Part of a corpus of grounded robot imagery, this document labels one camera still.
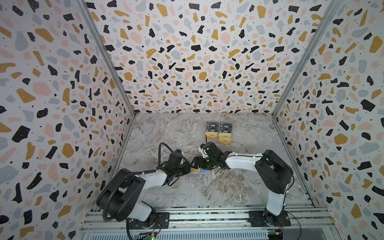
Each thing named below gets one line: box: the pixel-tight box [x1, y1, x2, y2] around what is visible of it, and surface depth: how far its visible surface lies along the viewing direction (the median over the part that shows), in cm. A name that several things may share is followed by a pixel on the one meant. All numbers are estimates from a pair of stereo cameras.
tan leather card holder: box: [190, 165, 213, 175], surface depth 91 cm
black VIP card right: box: [219, 123, 233, 133], surface depth 105 cm
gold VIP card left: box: [205, 131, 218, 140], surface depth 105 cm
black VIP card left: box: [206, 121, 219, 132], surface depth 105 cm
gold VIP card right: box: [218, 132, 232, 146], surface depth 105 cm
